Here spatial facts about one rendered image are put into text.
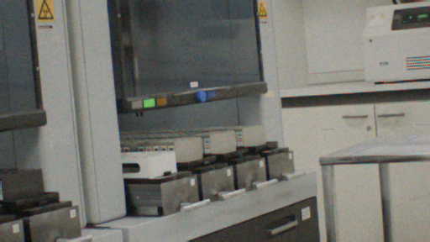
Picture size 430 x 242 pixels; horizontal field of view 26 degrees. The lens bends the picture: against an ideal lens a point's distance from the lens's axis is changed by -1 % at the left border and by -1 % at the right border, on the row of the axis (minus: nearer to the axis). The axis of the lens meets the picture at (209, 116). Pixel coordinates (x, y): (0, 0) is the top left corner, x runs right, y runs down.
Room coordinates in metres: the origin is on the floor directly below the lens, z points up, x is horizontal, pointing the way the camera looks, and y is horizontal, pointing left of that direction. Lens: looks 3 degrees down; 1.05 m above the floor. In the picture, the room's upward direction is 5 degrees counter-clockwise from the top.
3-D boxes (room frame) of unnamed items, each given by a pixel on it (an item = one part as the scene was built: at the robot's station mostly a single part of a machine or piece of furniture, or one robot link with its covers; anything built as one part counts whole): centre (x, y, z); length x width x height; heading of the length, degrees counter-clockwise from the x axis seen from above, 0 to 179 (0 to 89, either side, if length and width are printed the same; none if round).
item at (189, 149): (2.23, 0.07, 0.85); 0.12 x 0.02 x 0.06; 147
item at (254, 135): (2.48, -0.11, 0.85); 0.12 x 0.02 x 0.06; 145
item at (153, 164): (2.16, 0.23, 0.83); 0.30 x 0.10 x 0.06; 56
